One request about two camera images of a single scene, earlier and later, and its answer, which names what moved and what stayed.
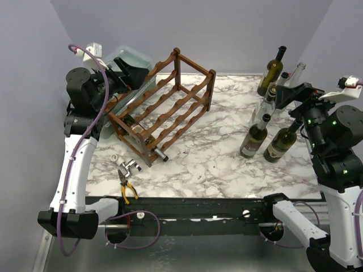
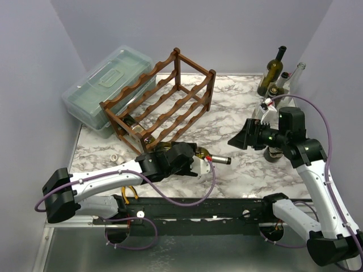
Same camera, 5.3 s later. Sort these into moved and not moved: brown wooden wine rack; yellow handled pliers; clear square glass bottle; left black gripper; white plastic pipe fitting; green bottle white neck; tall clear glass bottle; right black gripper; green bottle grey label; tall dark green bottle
Moved: clear square glass bottle; right black gripper; left black gripper; green bottle grey label
Not moved: tall clear glass bottle; white plastic pipe fitting; tall dark green bottle; yellow handled pliers; brown wooden wine rack; green bottle white neck
